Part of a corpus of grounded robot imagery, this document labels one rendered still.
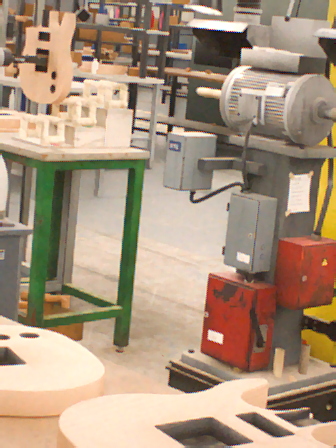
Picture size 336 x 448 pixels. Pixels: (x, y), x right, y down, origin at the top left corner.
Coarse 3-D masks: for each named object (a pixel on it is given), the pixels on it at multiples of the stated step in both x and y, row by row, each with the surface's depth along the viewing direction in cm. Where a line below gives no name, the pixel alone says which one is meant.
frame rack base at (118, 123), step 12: (84, 108) 491; (96, 108) 484; (108, 108) 482; (96, 120) 484; (108, 120) 480; (120, 120) 484; (132, 120) 488; (108, 132) 481; (120, 132) 486; (108, 144) 483; (120, 144) 487
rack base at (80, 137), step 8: (48, 128) 486; (56, 128) 481; (72, 128) 471; (80, 128) 471; (88, 128) 474; (96, 128) 477; (104, 128) 479; (64, 136) 476; (72, 136) 471; (80, 136) 472; (88, 136) 475; (96, 136) 478; (104, 136) 480; (72, 144) 472; (80, 144) 473; (88, 144) 476; (96, 144) 479
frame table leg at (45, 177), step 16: (48, 176) 449; (48, 192) 451; (48, 208) 453; (48, 224) 455; (32, 240) 457; (48, 240) 456; (32, 256) 457; (32, 272) 458; (32, 288) 459; (32, 304) 459; (32, 320) 460
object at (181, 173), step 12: (180, 132) 396; (192, 132) 399; (168, 144) 393; (180, 144) 389; (192, 144) 390; (204, 144) 394; (168, 156) 394; (180, 156) 389; (192, 156) 391; (204, 156) 395; (168, 168) 394; (180, 168) 389; (192, 168) 392; (168, 180) 394; (180, 180) 390; (192, 180) 393; (204, 180) 397; (192, 192) 401; (216, 192) 397
